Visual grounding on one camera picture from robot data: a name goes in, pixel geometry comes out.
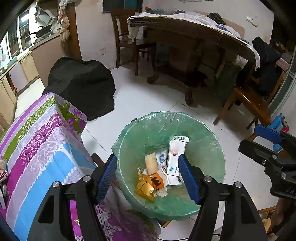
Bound orange white drink carton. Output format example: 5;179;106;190
150;172;169;190

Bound black covered bundle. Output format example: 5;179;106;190
43;57;116;121

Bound wooden chair by window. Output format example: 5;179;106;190
111;9;157;76

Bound white cloth on table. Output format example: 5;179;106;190
127;12;260;69

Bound kitchen window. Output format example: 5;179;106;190
7;9;32;59

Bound white red medicine box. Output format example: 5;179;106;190
166;136;190;177

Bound floral striped tablecloth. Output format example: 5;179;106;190
1;93;159;240

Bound person's right hand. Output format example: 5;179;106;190
271;198;290;228

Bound black wok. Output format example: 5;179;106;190
30;25;52;38

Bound wooden chair near table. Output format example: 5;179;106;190
213;58;290;129

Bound blue bottles on floor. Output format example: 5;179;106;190
268;113;289;153

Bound gold yellow foil carton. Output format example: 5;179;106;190
136;167;156;201

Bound white blue paper package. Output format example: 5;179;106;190
156;148;168;172

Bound dark wooden dining table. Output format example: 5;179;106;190
128;16;257;105

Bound green lined trash bin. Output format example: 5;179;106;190
112;111;226;221

